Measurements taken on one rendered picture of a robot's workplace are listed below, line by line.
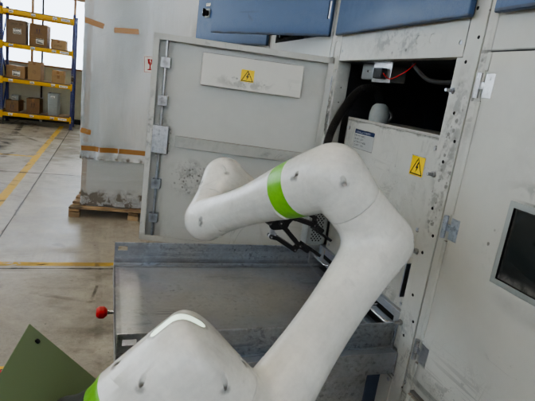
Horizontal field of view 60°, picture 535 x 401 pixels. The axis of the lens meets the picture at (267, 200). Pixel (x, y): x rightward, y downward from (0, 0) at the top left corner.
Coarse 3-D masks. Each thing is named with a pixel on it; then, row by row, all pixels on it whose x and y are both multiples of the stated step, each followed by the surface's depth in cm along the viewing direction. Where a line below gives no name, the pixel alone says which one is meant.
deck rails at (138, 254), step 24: (120, 264) 146; (144, 264) 148; (168, 264) 151; (192, 264) 154; (216, 264) 157; (240, 264) 160; (264, 264) 163; (288, 264) 166; (120, 336) 96; (144, 336) 97; (240, 336) 105; (264, 336) 107; (360, 336) 116; (384, 336) 118
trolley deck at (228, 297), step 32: (128, 288) 132; (160, 288) 134; (192, 288) 137; (224, 288) 140; (256, 288) 143; (288, 288) 147; (128, 320) 115; (160, 320) 117; (224, 320) 121; (256, 320) 124; (288, 320) 126; (352, 352) 114; (384, 352) 116
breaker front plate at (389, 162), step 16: (352, 128) 154; (368, 128) 144; (384, 128) 136; (352, 144) 153; (384, 144) 135; (400, 144) 128; (416, 144) 121; (432, 144) 115; (368, 160) 143; (384, 160) 135; (400, 160) 127; (432, 160) 115; (384, 176) 135; (400, 176) 127; (416, 176) 121; (384, 192) 134; (400, 192) 127; (416, 192) 120; (400, 208) 126; (416, 208) 120; (416, 224) 120; (336, 240) 160; (400, 272) 125; (400, 304) 124
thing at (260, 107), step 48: (192, 48) 160; (240, 48) 157; (192, 96) 164; (240, 96) 164; (288, 96) 162; (192, 144) 166; (240, 144) 168; (288, 144) 168; (144, 192) 169; (192, 192) 172; (192, 240) 174; (240, 240) 177; (288, 240) 177
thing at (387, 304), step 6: (324, 246) 168; (318, 252) 170; (330, 252) 162; (318, 258) 169; (324, 258) 165; (330, 258) 161; (378, 300) 132; (384, 300) 129; (372, 306) 135; (378, 306) 132; (384, 306) 129; (390, 306) 126; (396, 306) 125; (378, 312) 132; (384, 312) 129; (390, 312) 126; (390, 318) 126
